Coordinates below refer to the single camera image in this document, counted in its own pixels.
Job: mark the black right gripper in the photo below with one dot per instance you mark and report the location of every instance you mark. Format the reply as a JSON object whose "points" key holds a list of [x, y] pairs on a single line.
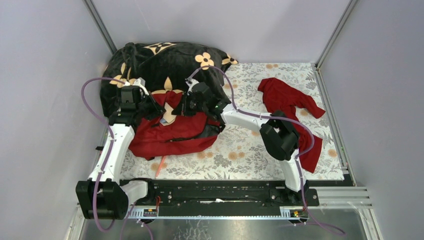
{"points": [[182, 109]]}

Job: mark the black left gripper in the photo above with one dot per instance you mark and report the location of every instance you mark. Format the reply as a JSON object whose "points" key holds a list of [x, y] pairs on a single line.
{"points": [[152, 108]]}

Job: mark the red student backpack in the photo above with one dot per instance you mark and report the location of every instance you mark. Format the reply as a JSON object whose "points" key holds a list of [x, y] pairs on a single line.
{"points": [[184, 135]]}

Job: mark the orange pen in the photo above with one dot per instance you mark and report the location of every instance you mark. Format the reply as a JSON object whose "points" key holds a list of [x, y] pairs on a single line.
{"points": [[160, 166]]}

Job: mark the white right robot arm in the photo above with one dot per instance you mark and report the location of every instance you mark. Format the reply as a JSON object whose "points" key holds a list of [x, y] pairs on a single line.
{"points": [[278, 133]]}

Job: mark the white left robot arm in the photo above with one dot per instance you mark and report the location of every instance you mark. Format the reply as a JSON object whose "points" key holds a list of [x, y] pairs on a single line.
{"points": [[101, 197]]}

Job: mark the black floral blanket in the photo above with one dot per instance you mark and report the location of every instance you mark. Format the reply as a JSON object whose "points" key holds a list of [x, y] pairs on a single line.
{"points": [[164, 66]]}

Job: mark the floral table mat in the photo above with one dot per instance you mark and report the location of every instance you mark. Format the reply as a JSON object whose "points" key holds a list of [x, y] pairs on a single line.
{"points": [[239, 153]]}

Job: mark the red cloth garment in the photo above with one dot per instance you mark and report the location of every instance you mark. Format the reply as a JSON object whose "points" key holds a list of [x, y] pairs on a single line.
{"points": [[279, 96]]}

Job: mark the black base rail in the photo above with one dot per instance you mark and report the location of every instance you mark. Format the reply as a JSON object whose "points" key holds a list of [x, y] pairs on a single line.
{"points": [[224, 198]]}

